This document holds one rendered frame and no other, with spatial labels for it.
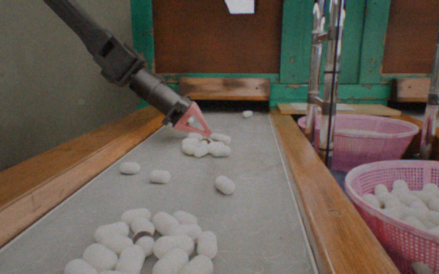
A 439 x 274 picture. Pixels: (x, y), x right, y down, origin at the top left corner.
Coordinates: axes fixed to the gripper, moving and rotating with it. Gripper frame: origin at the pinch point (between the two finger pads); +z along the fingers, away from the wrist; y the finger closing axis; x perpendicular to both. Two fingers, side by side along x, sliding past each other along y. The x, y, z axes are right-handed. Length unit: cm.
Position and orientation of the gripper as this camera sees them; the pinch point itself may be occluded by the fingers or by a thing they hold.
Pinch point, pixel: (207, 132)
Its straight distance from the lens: 74.6
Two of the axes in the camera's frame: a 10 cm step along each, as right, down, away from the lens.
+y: 0.9, -2.4, 9.7
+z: 7.9, 6.1, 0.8
